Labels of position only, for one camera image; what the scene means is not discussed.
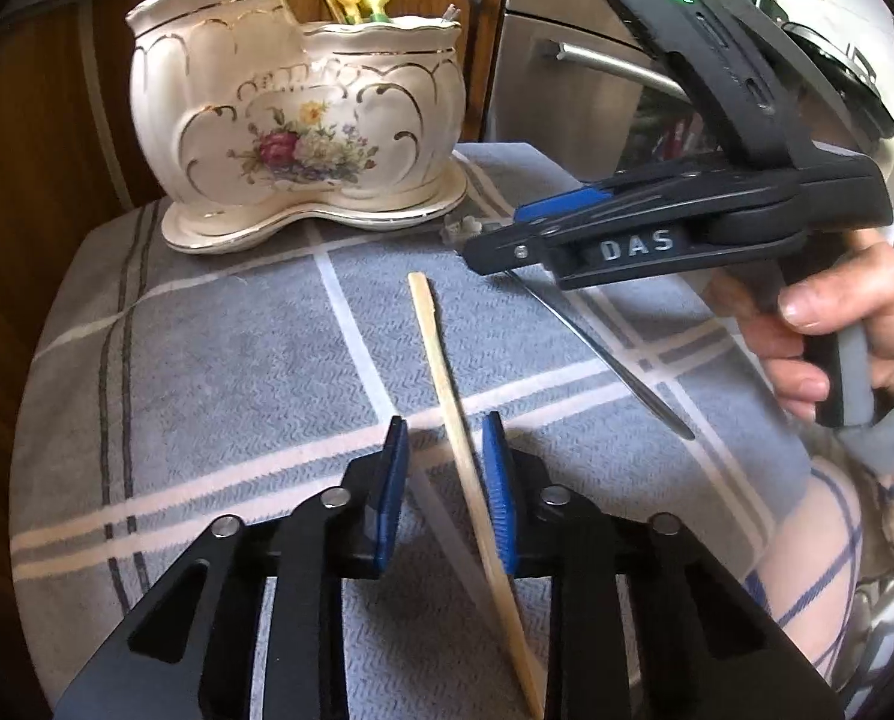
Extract cream ceramic holder tray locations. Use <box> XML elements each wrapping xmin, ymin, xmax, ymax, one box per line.
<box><xmin>160</xmin><ymin>154</ymin><xmax>469</xmax><ymax>254</ymax></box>

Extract stainless steel appliance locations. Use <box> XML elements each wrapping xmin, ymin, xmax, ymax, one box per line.
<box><xmin>484</xmin><ymin>0</ymin><xmax>722</xmax><ymax>166</ymax></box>

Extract grey plaid tablecloth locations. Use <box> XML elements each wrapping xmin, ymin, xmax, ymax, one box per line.
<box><xmin>8</xmin><ymin>141</ymin><xmax>823</xmax><ymax>720</ymax></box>

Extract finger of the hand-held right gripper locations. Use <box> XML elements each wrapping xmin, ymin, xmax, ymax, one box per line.
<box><xmin>460</xmin><ymin>219</ymin><xmax>569</xmax><ymax>276</ymax></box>
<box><xmin>514</xmin><ymin>184</ymin><xmax>620</xmax><ymax>224</ymax></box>

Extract small white ceramic rest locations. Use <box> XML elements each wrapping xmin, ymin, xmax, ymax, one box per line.
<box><xmin>443</xmin><ymin>211</ymin><xmax>504</xmax><ymax>241</ymax></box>

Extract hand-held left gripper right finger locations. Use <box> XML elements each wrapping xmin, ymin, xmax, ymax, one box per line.
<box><xmin>481</xmin><ymin>411</ymin><xmax>845</xmax><ymax>720</ymax></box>

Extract curved steel appliance handle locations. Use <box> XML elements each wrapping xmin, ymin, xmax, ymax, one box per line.
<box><xmin>544</xmin><ymin>41</ymin><xmax>692</xmax><ymax>102</ymax></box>

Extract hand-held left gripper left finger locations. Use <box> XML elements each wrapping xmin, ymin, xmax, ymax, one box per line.
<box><xmin>55</xmin><ymin>415</ymin><xmax>412</xmax><ymax>720</ymax></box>

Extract black stove burner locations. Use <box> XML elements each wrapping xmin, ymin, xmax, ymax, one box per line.
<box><xmin>747</xmin><ymin>0</ymin><xmax>894</xmax><ymax>140</ymax></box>

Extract person's plaid pants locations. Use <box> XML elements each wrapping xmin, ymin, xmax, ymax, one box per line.
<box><xmin>743</xmin><ymin>457</ymin><xmax>890</xmax><ymax>691</ymax></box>

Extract black cabinet handle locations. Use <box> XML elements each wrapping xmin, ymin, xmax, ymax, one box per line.
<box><xmin>466</xmin><ymin>0</ymin><xmax>489</xmax><ymax>143</ymax></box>

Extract wooden chopstick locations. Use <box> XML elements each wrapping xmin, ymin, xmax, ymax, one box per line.
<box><xmin>408</xmin><ymin>272</ymin><xmax>547</xmax><ymax>720</ymax></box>

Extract cream floral ceramic utensil holder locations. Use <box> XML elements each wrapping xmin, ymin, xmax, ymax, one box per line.
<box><xmin>126</xmin><ymin>0</ymin><xmax>467</xmax><ymax>212</ymax></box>

